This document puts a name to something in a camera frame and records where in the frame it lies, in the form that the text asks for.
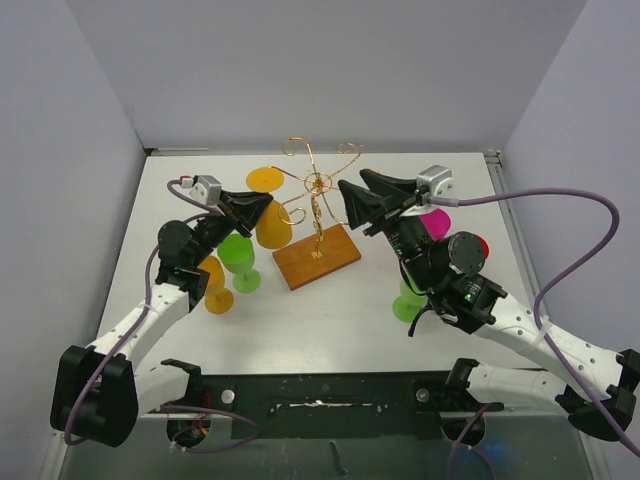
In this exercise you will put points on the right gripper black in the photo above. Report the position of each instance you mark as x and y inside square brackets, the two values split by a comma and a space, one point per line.
[364, 204]

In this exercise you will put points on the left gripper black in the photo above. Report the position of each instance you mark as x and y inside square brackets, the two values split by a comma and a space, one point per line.
[245, 210]

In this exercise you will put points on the orange wine glass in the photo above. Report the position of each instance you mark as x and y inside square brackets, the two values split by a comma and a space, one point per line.
[218, 298]
[272, 232]

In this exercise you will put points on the magenta wine glass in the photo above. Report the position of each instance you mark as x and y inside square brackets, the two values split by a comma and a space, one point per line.
[437, 222]

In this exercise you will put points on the green wine glass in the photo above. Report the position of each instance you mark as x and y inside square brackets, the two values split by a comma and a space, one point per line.
[236, 253]
[407, 304]

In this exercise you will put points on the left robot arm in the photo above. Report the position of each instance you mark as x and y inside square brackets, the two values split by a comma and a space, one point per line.
[100, 392]

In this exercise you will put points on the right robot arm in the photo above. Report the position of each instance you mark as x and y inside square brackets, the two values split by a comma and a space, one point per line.
[593, 387]

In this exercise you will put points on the wooden rack base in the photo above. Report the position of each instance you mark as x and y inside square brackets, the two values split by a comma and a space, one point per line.
[308, 260]

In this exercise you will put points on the red wine glass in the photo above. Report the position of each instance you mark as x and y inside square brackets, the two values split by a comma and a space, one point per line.
[485, 246]

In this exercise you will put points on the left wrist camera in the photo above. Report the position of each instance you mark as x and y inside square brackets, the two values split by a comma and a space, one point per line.
[203, 189]

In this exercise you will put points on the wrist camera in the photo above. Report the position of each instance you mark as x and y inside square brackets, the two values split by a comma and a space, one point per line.
[203, 189]
[435, 181]

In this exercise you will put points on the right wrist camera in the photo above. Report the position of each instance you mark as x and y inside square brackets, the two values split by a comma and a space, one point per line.
[435, 181]

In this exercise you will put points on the gold wire glass rack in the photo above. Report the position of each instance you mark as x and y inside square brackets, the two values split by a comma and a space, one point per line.
[316, 184]

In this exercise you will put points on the black base frame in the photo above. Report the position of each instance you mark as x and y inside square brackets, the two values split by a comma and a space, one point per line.
[334, 406]

